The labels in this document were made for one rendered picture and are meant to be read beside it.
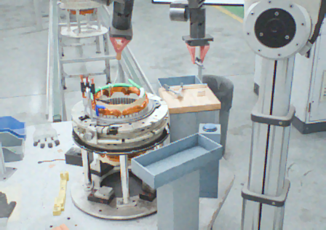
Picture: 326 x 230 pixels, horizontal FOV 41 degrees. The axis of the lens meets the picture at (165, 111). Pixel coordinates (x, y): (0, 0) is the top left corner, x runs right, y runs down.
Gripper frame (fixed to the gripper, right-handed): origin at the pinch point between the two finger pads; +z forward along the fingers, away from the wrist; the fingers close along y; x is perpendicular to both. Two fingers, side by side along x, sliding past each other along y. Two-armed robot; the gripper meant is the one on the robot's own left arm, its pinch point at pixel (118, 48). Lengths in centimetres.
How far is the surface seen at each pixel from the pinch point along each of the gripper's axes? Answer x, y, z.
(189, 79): 34, -24, 32
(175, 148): 17.3, 28.5, 13.9
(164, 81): 23.3, -22.9, 33.4
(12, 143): -38, -15, 67
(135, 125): 5.7, 20.2, 13.3
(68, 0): -20, -192, 107
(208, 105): 33.7, 4.0, 19.5
